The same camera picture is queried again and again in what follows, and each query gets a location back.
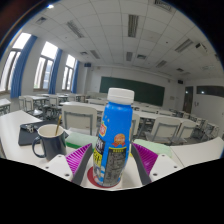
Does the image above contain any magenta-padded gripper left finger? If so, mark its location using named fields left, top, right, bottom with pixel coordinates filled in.
left=43, top=143, right=94, bottom=187

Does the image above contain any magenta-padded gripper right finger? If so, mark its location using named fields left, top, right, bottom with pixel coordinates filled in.
left=130, top=142, right=184, bottom=186

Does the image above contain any blue drink bottle white cap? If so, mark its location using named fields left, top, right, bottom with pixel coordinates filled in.
left=92, top=87, right=135, bottom=188

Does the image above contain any dark blue mug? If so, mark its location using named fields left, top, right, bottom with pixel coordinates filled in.
left=31, top=123, right=68, bottom=162

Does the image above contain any thin wooden stick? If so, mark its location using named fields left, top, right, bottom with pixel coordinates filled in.
left=54, top=114, right=63, bottom=136

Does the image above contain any black mat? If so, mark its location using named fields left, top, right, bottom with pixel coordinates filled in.
left=18, top=120, right=69, bottom=147

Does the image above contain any group of classroom chairs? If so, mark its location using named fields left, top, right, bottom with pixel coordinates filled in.
left=18, top=93, right=221, bottom=146

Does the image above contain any bunch of keys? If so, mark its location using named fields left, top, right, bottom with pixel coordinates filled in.
left=23, top=123, right=36, bottom=133

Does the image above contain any group of classroom desks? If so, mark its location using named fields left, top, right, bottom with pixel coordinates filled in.
left=0, top=91, right=218, bottom=141

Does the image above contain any dark door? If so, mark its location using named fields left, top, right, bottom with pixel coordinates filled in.
left=182, top=85, right=194, bottom=114

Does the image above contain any green chalkboard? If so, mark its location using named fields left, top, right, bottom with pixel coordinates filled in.
left=99, top=76, right=166, bottom=107

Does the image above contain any dark transom window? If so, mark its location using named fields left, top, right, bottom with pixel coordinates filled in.
left=196, top=85, right=224, bottom=98

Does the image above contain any group of tall windows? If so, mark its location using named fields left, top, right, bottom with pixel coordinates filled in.
left=0, top=32, right=77, bottom=93

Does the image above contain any group of blue curtains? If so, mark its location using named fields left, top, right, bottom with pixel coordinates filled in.
left=9, top=34, right=80, bottom=99

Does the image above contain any group of ceiling lights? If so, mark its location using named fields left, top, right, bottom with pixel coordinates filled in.
left=34, top=0, right=221, bottom=73

